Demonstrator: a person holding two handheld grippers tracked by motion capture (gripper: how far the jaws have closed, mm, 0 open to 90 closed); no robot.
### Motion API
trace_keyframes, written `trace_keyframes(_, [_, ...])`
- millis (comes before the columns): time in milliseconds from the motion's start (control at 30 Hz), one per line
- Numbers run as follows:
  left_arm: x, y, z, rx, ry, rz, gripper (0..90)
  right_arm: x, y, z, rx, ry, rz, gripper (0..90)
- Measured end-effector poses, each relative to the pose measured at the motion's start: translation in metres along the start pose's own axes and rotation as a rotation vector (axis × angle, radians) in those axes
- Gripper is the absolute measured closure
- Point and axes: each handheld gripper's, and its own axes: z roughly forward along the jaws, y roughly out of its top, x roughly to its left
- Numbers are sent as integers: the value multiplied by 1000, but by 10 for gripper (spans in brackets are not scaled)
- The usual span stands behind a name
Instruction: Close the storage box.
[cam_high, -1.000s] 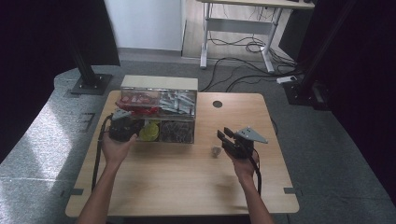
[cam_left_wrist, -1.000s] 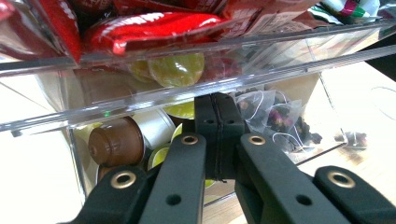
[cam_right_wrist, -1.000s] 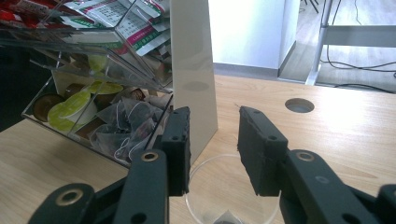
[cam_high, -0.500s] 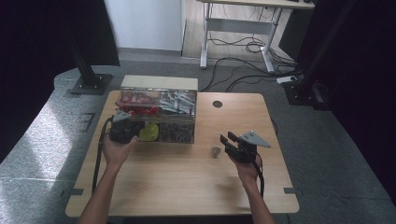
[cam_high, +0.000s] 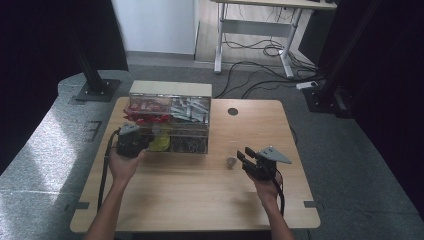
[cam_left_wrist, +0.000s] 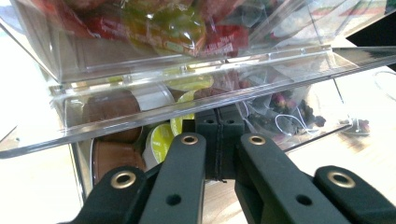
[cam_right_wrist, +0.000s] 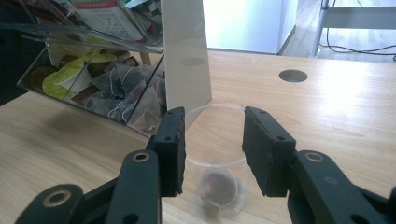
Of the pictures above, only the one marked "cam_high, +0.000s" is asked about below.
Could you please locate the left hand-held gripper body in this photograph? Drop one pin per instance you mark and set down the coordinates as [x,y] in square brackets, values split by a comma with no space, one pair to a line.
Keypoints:
[130,143]

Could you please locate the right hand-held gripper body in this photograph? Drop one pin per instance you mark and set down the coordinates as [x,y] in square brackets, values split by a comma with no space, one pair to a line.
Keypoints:
[265,168]

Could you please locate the yellow dried fruit slices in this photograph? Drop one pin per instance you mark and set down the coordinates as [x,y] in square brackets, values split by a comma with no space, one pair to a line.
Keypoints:
[161,142]

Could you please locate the clear acrylic organizer box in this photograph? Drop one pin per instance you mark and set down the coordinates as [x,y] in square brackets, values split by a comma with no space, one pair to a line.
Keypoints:
[171,89]

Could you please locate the person's right hand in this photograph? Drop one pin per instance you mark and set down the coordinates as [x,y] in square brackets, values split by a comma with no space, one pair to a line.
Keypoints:
[266,190]

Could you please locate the person's left hand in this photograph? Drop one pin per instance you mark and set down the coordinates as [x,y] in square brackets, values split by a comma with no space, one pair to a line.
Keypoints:
[123,168]

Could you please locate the pile of red packets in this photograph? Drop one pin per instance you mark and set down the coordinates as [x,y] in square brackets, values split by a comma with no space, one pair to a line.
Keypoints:
[146,113]

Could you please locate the dark dried tea pieces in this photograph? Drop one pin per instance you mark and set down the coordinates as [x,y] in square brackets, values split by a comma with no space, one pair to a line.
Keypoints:
[188,144]

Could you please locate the metal floor socket cover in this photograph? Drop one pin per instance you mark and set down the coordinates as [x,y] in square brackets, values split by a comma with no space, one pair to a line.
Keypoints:
[91,130]

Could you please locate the black round table grommet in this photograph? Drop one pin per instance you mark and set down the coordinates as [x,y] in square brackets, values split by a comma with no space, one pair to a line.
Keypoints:
[233,111]

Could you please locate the pile of white packets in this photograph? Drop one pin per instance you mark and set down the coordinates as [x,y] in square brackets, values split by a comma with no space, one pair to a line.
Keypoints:
[190,109]

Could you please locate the black metal stand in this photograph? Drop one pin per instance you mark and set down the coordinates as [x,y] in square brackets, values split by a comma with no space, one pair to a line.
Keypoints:
[328,96]
[96,87]

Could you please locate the white power strip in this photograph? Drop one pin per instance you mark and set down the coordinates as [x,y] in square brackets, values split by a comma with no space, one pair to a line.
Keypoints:
[306,85]

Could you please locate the black curtain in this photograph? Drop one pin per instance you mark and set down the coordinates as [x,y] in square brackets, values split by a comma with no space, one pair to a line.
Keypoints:
[393,100]
[36,66]

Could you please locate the white frame desk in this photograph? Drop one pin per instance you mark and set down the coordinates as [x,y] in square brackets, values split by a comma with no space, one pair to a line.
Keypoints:
[253,28]

